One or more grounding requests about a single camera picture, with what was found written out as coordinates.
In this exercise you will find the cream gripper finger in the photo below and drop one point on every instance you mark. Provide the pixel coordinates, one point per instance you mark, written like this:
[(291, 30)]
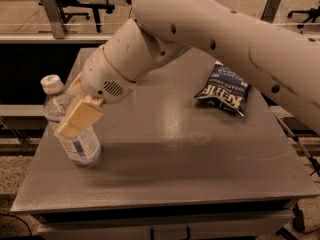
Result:
[(83, 113), (75, 89)]

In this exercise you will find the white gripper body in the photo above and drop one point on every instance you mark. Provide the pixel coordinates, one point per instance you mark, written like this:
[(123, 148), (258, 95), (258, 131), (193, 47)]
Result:
[(101, 78)]

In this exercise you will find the clear bottle with blue label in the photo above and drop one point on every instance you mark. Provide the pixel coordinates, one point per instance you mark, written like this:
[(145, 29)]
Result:
[(84, 149)]

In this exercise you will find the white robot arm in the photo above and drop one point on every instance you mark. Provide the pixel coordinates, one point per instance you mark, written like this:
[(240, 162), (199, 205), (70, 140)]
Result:
[(281, 64)]

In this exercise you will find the metal railing bar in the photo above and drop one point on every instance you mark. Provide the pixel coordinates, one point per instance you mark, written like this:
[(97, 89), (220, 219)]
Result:
[(48, 38)]

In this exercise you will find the blue Kettle chips bag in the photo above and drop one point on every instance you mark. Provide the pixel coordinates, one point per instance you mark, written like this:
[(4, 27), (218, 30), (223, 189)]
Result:
[(225, 89)]

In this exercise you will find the left metal railing post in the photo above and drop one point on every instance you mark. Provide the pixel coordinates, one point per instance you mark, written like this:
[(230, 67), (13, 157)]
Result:
[(54, 17)]

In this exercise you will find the metal railing post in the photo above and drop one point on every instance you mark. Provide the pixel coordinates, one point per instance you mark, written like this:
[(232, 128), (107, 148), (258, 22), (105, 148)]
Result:
[(54, 17), (270, 10)]

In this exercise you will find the right metal railing post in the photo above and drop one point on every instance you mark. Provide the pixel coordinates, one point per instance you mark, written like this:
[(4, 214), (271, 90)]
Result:
[(270, 10)]

